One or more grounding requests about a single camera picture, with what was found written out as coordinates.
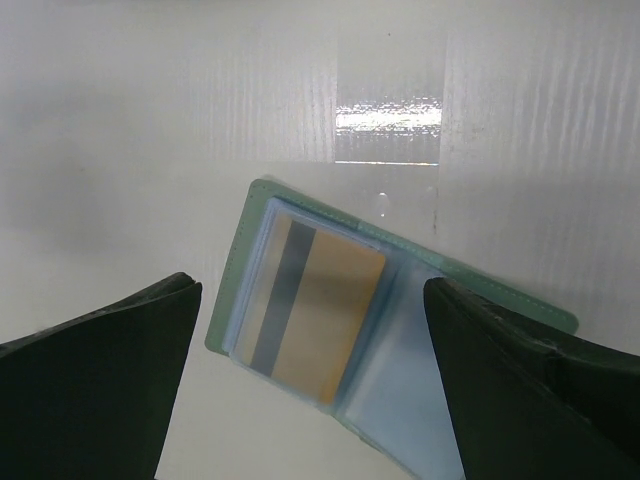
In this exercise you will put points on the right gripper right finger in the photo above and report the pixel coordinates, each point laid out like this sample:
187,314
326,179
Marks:
528,401

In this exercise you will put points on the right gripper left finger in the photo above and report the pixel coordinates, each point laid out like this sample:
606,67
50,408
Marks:
92,398

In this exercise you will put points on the green leather card holder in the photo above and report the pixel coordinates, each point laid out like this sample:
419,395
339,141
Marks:
391,395

